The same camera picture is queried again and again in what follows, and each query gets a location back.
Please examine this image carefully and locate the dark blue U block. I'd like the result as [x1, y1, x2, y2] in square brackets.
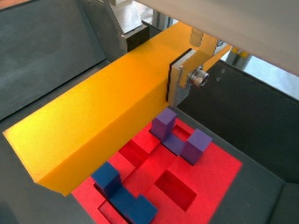
[91, 162, 158, 224]

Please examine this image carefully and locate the yellow long block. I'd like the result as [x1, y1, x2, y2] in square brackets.
[3, 21, 232, 197]

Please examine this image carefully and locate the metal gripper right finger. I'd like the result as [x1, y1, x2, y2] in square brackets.
[166, 28, 231, 108]

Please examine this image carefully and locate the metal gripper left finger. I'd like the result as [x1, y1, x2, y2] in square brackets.
[103, 0, 150, 53]

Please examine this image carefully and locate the purple U block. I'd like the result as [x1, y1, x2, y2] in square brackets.
[151, 108, 212, 165]

